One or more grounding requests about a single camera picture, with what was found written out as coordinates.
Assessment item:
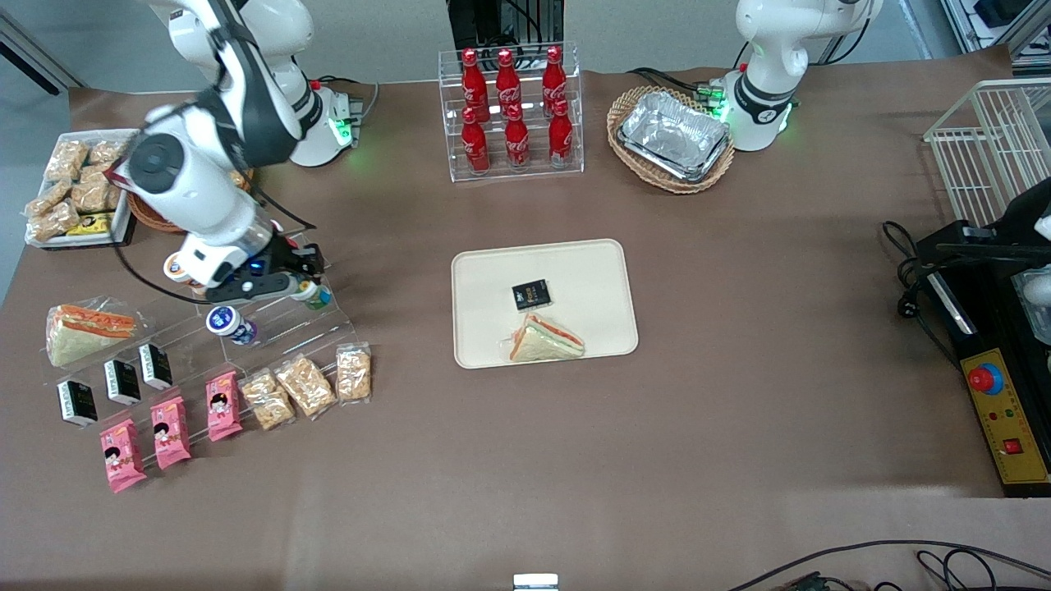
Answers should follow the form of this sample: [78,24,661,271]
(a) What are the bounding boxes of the metal shelf frame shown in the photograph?
[939,0,1051,60]

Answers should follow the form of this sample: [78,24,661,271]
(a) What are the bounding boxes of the wrapped triangle sandwich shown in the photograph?
[44,302,140,369]
[499,312,587,364]

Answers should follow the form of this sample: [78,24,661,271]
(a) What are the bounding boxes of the clear acrylic stepped stand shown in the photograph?
[37,289,247,462]
[191,232,363,387]

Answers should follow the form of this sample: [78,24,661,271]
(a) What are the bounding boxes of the black arm base cables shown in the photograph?
[626,66,717,106]

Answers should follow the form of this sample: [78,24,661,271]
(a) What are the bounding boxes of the blue gum bottle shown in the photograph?
[205,304,259,347]

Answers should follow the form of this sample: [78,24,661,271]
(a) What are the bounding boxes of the red emergency stop button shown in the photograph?
[966,363,1005,397]

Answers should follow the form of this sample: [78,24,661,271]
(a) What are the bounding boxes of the white wire basket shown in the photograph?
[923,78,1051,228]

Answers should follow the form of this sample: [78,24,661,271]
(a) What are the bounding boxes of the small black white box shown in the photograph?
[103,358,143,407]
[137,341,175,392]
[55,377,100,430]

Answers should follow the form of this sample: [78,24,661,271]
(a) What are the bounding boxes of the green gum bottle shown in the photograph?
[291,280,334,312]

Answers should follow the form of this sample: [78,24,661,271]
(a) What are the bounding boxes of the stacked aluminium foil trays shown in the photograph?
[615,89,734,184]

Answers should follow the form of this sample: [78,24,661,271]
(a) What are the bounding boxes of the orange gum bottle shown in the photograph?
[163,251,208,297]

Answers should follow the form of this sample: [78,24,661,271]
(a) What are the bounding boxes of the black yellow control box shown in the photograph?
[915,220,1051,500]

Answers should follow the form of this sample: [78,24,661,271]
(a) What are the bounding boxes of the black floor cables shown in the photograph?
[726,538,1051,591]

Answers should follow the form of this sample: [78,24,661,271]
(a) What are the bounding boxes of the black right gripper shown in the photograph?
[228,233,324,286]

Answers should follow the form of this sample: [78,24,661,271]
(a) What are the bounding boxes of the grey arm base cable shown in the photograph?
[315,75,381,126]

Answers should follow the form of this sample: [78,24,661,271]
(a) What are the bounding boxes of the white rectangular snack tray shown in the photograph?
[24,128,149,250]

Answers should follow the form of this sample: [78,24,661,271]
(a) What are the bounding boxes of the clear puffed snack bag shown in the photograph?
[86,139,135,166]
[24,180,72,219]
[69,164,126,215]
[44,139,90,184]
[28,200,82,242]

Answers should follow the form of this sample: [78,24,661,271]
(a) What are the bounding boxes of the red cola bottle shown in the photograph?
[541,45,568,114]
[460,48,491,124]
[459,107,492,176]
[547,98,576,170]
[494,48,524,122]
[503,103,532,172]

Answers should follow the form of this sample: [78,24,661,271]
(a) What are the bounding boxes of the pink snack packet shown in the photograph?
[99,418,149,495]
[149,395,193,471]
[204,369,245,443]

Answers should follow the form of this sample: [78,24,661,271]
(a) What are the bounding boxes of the black power cable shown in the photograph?
[881,219,963,370]

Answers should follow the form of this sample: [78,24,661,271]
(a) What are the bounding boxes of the clear cracker packet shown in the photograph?
[238,368,297,433]
[273,353,339,421]
[335,341,374,405]

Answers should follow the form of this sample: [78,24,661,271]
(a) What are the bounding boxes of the yellow snack packet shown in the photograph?
[65,211,117,238]

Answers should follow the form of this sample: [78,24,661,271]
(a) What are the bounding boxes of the black device housing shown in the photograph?
[934,176,1051,272]

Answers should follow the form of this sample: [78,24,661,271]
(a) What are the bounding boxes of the brown wicker basket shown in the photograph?
[126,167,256,236]

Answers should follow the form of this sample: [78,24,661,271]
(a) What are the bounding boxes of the light wicker basket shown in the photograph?
[606,85,737,196]

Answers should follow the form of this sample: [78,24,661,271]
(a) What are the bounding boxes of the clear acrylic bottle rack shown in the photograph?
[437,41,586,184]

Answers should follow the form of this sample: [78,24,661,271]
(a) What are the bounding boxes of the beige plastic tray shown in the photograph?
[450,238,640,371]

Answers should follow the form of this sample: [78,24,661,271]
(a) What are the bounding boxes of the black equipment rack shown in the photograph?
[447,0,567,52]

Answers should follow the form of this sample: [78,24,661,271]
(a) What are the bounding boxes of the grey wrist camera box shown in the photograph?
[204,274,298,305]

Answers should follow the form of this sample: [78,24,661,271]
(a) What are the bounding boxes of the small black snack packet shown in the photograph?
[511,279,553,314]

